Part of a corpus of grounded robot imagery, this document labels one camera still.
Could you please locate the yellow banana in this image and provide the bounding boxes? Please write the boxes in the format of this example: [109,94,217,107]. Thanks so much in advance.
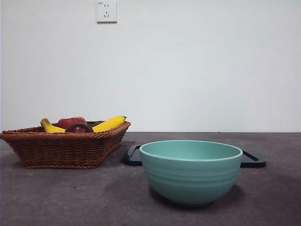
[40,115,127,133]

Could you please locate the teal ribbed bowl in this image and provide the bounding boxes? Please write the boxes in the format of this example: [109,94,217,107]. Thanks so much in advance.
[139,140,243,207]

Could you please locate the white wall socket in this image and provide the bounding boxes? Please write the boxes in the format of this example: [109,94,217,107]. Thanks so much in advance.
[96,1,118,24]

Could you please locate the dark red plum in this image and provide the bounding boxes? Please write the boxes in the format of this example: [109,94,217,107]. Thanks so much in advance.
[64,122,94,133]

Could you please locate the black rectangular tray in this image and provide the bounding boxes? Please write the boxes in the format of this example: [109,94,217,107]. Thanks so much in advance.
[122,145,267,168]

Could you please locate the brown wicker basket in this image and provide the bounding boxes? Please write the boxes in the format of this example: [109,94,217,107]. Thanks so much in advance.
[0,121,132,169]

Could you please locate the red apple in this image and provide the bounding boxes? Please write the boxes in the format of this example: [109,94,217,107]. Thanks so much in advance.
[58,116,87,129]

